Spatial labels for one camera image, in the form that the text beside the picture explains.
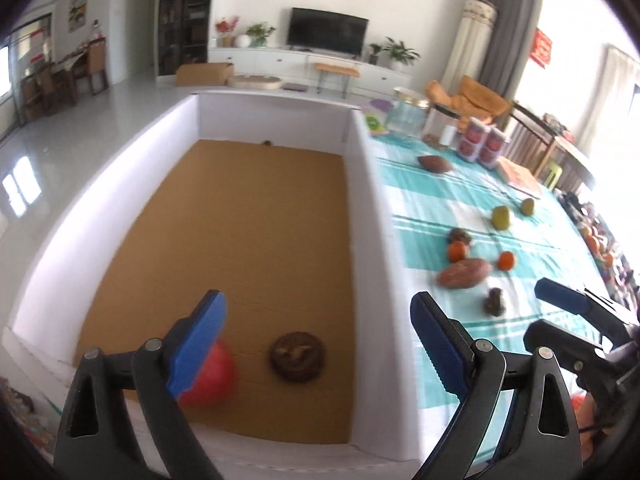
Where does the orange tangerine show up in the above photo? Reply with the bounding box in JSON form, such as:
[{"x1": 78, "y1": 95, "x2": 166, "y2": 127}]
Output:
[{"x1": 497, "y1": 252, "x2": 516, "y2": 272}]

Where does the green apple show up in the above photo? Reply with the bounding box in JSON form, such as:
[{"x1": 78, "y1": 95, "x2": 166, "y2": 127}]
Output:
[
  {"x1": 491, "y1": 206, "x2": 511, "y2": 231},
  {"x1": 520, "y1": 198, "x2": 535, "y2": 217}
]

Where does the reddish sweet potato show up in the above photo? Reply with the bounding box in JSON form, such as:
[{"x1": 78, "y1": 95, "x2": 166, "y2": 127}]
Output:
[
  {"x1": 418, "y1": 155, "x2": 452, "y2": 174},
  {"x1": 436, "y1": 258, "x2": 492, "y2": 289}
]

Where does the small orange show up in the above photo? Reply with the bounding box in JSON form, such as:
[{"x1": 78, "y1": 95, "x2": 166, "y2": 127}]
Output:
[{"x1": 447, "y1": 240, "x2": 469, "y2": 263}]

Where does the red apple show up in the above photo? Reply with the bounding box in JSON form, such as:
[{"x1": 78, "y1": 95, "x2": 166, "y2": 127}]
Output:
[{"x1": 178, "y1": 341, "x2": 236, "y2": 408}]

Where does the tray of mixed fruit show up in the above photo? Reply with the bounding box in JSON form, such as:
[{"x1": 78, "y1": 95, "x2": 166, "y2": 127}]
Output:
[{"x1": 578, "y1": 209, "x2": 615, "y2": 269}]

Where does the orange book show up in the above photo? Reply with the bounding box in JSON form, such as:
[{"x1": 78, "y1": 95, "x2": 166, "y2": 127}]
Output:
[{"x1": 496, "y1": 156, "x2": 541, "y2": 198}]

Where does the wooden chair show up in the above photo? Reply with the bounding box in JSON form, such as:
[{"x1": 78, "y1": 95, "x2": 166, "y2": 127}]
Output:
[{"x1": 504, "y1": 101, "x2": 556, "y2": 178}]

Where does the right red white can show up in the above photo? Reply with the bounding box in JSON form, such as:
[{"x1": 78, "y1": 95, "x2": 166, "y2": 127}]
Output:
[{"x1": 478, "y1": 127, "x2": 509, "y2": 169}]

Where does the red white can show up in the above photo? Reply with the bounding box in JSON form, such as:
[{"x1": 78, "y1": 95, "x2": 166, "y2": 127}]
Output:
[
  {"x1": 457, "y1": 117, "x2": 490, "y2": 162},
  {"x1": 478, "y1": 127, "x2": 509, "y2": 169}
]

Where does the left red white can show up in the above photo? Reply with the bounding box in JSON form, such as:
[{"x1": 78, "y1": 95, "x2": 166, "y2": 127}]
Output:
[{"x1": 457, "y1": 117, "x2": 490, "y2": 162}]

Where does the clear canister black lid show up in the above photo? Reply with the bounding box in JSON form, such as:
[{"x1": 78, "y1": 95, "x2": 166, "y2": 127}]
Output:
[{"x1": 422, "y1": 104, "x2": 460, "y2": 151}]

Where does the orange lounge chair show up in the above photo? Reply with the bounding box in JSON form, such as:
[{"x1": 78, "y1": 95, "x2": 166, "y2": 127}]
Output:
[{"x1": 425, "y1": 76, "x2": 510, "y2": 132}]

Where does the clear jar gold lid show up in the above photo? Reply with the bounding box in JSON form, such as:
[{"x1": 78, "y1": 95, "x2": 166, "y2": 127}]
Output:
[{"x1": 385, "y1": 87, "x2": 430, "y2": 138}]

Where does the white standing air conditioner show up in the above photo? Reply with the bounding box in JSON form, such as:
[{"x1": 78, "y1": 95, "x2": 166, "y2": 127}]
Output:
[{"x1": 440, "y1": 0, "x2": 498, "y2": 93}]

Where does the fruit print pouch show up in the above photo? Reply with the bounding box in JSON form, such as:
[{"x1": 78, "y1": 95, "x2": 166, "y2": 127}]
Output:
[{"x1": 361, "y1": 99, "x2": 392, "y2": 136}]

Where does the white cardboard box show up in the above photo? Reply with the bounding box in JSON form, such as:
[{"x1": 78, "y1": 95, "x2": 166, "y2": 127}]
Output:
[{"x1": 2, "y1": 91, "x2": 421, "y2": 478}]

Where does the large potted plant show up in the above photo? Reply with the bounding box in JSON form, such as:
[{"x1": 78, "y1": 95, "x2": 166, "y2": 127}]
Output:
[{"x1": 383, "y1": 37, "x2": 421, "y2": 72}]

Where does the small wooden stool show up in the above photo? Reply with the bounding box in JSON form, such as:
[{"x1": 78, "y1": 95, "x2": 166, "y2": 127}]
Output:
[{"x1": 314, "y1": 63, "x2": 360, "y2": 99}]

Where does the white tv cabinet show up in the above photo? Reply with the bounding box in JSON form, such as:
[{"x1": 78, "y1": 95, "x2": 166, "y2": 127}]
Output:
[{"x1": 207, "y1": 48, "x2": 411, "y2": 98}]

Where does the black television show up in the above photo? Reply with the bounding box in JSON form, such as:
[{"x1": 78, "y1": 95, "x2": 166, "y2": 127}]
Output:
[{"x1": 286, "y1": 8, "x2": 369, "y2": 58}]

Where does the brown cardboard box on floor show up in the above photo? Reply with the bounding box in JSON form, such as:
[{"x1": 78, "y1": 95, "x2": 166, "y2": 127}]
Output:
[{"x1": 175, "y1": 63, "x2": 234, "y2": 87}]

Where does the green plant left of tv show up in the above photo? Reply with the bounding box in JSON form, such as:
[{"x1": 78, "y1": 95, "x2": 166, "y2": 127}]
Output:
[{"x1": 246, "y1": 22, "x2": 276, "y2": 48}]

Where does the red flower vase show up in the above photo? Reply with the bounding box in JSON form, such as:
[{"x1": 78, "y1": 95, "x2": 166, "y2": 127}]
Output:
[{"x1": 215, "y1": 15, "x2": 240, "y2": 48}]

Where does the dark bookshelf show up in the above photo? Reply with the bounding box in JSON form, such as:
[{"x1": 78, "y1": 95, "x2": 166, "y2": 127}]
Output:
[{"x1": 154, "y1": 0, "x2": 212, "y2": 78}]

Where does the red wall hanging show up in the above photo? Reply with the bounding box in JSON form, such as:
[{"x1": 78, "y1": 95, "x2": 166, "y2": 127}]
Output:
[{"x1": 529, "y1": 28, "x2": 552, "y2": 68}]

